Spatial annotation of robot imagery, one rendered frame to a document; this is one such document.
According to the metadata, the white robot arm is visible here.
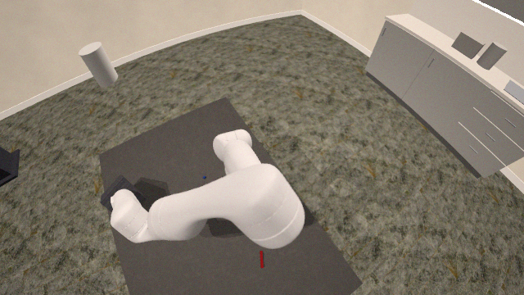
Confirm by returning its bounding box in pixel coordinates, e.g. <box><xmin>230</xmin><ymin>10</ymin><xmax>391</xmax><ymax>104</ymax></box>
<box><xmin>111</xmin><ymin>129</ymin><xmax>305</xmax><ymax>249</ymax></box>

